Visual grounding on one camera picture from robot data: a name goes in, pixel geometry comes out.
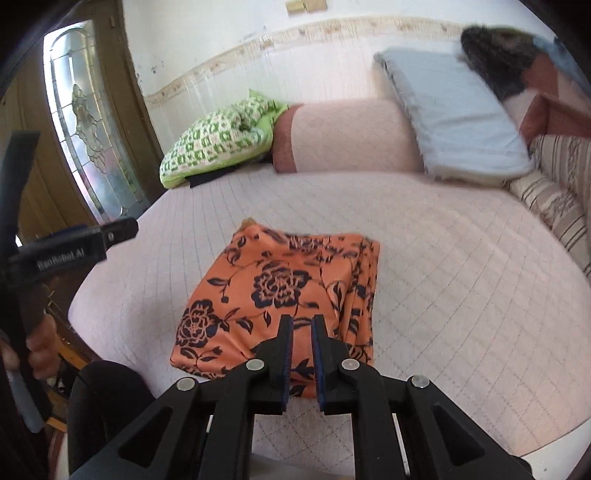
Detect dark furry garment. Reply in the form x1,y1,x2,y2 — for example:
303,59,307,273
460,25,541,100

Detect pink brown bolster cushion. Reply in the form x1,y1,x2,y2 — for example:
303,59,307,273
272,99,426,174

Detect green white patterned pillow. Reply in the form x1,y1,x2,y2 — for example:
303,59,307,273
159,89,289,189

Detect orange black floral blouse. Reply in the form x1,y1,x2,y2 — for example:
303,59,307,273
169,220,382,402

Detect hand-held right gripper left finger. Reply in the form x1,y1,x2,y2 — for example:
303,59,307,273
85,314,295,480

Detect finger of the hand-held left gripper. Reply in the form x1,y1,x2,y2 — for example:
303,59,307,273
99,218,140,254

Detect small striped floral cushion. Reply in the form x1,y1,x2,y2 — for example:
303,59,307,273
508,178,591,278

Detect blue cloth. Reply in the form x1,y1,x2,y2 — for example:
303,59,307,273
531,34,568,61

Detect dark cloth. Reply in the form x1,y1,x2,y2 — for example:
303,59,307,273
188,168,236,189

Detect person's left hand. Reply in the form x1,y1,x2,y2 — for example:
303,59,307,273
25,311,61,377

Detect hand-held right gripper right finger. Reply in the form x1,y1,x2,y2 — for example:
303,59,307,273
310,315,532,480

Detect person's leg in black trousers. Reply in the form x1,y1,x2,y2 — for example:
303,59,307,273
68,360,155,480

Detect grey-blue pillow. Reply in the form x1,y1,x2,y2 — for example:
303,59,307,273
373,46,536,188

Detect wooden door with glass panel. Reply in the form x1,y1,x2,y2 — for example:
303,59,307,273
0,0,160,296

